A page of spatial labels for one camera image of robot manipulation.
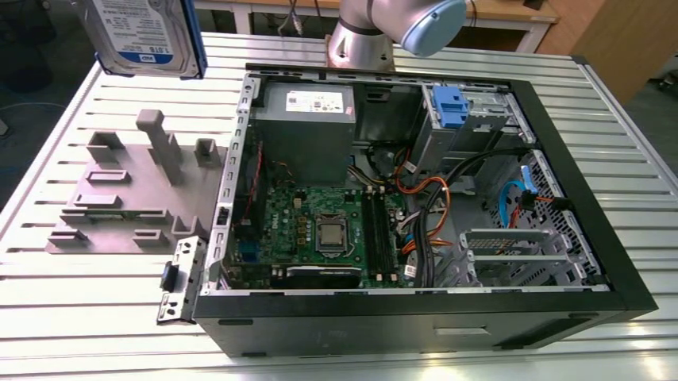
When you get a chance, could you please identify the wooden desk white frame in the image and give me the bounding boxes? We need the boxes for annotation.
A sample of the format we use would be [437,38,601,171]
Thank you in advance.
[211,0,562,55]

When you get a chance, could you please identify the silver CPU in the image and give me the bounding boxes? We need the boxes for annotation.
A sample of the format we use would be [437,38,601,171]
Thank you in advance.
[317,221,353,245]

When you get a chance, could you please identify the metal card retainer bracket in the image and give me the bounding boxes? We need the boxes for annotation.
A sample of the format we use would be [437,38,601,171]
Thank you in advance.
[157,234,209,326]

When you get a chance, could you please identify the grey parts rack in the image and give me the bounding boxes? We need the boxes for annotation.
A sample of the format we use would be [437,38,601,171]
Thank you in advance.
[45,109,233,255]

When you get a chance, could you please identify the hard disk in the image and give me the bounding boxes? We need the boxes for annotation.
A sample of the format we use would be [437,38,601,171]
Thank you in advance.
[79,0,209,81]

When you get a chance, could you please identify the metal optical drive cage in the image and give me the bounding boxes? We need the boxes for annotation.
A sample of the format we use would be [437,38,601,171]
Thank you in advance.
[413,83,534,171]

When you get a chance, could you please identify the black cable bundle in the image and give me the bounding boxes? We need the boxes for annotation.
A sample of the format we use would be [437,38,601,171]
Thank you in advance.
[412,182,452,287]

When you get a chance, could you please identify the wooden cabinet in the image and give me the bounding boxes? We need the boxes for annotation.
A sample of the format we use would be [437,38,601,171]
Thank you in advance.
[534,0,678,106]

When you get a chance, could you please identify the black open PC case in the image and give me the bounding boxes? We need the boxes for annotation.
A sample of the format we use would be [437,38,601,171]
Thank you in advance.
[191,61,660,357]

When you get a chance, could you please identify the black graphics card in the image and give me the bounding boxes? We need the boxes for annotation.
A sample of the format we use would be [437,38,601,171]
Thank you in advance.
[270,264,365,290]

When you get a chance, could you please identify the green RAM stick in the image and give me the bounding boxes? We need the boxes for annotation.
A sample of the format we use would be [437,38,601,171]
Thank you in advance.
[86,211,146,221]

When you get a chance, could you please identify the thick black cable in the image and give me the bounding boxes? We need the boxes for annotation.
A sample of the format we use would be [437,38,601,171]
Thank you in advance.
[445,146,532,179]

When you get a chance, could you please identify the blue data wire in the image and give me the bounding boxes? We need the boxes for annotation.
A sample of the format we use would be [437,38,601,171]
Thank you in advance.
[500,164,533,230]

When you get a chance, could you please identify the blue drive latch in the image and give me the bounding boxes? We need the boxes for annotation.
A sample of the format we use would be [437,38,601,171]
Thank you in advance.
[432,85,472,129]

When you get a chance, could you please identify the CPU socket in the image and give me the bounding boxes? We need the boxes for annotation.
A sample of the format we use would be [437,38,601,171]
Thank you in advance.
[312,212,357,261]

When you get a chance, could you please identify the orange wire loop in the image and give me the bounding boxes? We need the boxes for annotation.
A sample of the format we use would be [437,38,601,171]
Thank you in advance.
[396,176,453,223]

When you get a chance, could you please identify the black RAM slot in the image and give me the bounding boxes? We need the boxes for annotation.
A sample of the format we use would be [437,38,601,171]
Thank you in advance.
[374,186,400,283]
[362,186,384,283]

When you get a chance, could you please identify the green motherboard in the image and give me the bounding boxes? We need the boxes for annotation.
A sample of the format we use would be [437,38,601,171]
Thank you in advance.
[228,184,420,289]

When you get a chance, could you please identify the orange power wire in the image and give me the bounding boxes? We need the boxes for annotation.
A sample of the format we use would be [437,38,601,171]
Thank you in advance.
[521,191,579,212]

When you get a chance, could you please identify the grey power supply unit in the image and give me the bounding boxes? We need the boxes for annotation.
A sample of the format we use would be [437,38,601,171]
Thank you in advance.
[249,81,357,187]

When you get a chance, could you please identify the metal disk bay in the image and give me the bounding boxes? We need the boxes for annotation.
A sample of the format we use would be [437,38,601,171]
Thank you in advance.
[458,228,609,287]

